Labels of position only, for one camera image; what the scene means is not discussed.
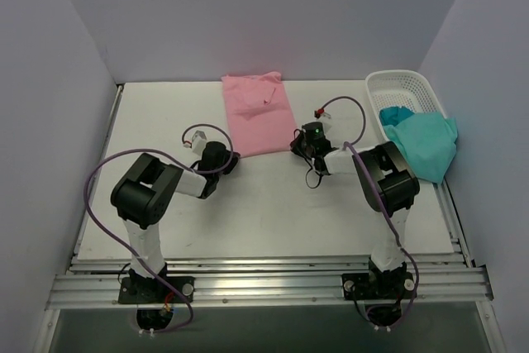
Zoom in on pink t shirt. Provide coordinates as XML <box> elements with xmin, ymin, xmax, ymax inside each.
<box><xmin>222</xmin><ymin>71</ymin><xmax>297</xmax><ymax>158</ymax></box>

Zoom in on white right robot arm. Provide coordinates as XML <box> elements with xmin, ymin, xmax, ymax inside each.
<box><xmin>290</xmin><ymin>122</ymin><xmax>420</xmax><ymax>298</ymax></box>

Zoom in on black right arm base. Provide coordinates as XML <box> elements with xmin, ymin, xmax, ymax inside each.
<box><xmin>341</xmin><ymin>263</ymin><xmax>417</xmax><ymax>328</ymax></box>

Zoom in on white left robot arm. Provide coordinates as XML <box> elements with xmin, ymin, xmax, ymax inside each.
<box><xmin>111</xmin><ymin>141</ymin><xmax>241</xmax><ymax>303</ymax></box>

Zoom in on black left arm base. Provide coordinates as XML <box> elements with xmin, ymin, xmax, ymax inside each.
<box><xmin>117</xmin><ymin>270</ymin><xmax>183</xmax><ymax>332</ymax></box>

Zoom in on dark teal t shirt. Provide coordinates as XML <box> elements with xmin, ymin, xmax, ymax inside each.
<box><xmin>379</xmin><ymin>106</ymin><xmax>415</xmax><ymax>126</ymax></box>

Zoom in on white plastic basket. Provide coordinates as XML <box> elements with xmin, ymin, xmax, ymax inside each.
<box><xmin>365</xmin><ymin>69</ymin><xmax>446</xmax><ymax>141</ymax></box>

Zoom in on light teal t shirt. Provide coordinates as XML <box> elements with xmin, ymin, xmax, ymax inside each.
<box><xmin>383</xmin><ymin>112</ymin><xmax>458</xmax><ymax>184</ymax></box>

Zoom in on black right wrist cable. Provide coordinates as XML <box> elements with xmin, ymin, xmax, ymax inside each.
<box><xmin>291</xmin><ymin>129</ymin><xmax>327</xmax><ymax>189</ymax></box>

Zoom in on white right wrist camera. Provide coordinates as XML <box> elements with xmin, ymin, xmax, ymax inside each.
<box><xmin>314</xmin><ymin>108</ymin><xmax>333</xmax><ymax>133</ymax></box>

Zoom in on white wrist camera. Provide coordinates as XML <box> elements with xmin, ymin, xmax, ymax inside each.
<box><xmin>183</xmin><ymin>130</ymin><xmax>208</xmax><ymax>155</ymax></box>
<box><xmin>314</xmin><ymin>108</ymin><xmax>333</xmax><ymax>133</ymax></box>

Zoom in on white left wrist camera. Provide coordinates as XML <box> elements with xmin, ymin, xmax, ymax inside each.
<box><xmin>183</xmin><ymin>130</ymin><xmax>208</xmax><ymax>155</ymax></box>

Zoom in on aluminium mounting rail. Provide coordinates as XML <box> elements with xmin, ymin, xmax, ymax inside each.
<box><xmin>46</xmin><ymin>252</ymin><xmax>493</xmax><ymax>309</ymax></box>

